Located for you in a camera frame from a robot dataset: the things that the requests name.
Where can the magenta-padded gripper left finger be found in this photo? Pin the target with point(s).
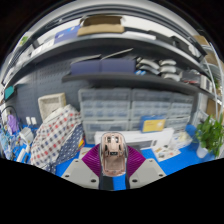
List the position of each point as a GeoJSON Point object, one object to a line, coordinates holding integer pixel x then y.
{"type": "Point", "coordinates": [78, 171]}

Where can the green plant in white pot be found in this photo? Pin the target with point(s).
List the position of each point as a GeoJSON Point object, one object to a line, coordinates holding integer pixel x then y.
{"type": "Point", "coordinates": [208, 133]}

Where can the white sticker sheet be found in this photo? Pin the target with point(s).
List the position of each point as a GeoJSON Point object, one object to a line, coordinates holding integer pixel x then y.
{"type": "Point", "coordinates": [84, 151]}
{"type": "Point", "coordinates": [166, 153]}

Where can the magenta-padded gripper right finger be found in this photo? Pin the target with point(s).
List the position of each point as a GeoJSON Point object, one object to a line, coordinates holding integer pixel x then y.
{"type": "Point", "coordinates": [148, 171]}

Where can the clear tissue pack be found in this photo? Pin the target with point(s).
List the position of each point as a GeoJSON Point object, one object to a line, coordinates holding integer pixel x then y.
{"type": "Point", "coordinates": [185, 138]}

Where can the white woven basket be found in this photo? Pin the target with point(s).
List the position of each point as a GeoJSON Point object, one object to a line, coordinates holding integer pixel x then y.
{"type": "Point", "coordinates": [50, 105]}

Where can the dark wall shelf unit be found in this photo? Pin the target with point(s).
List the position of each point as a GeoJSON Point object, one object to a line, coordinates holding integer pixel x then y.
{"type": "Point", "coordinates": [110, 78]}

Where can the red and blue checkered cloth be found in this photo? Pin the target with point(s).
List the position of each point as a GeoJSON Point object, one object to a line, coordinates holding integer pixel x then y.
{"type": "Point", "coordinates": [55, 133]}

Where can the yellow and blue box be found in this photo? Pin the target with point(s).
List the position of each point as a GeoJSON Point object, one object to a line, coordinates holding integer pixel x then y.
{"type": "Point", "coordinates": [153, 125]}

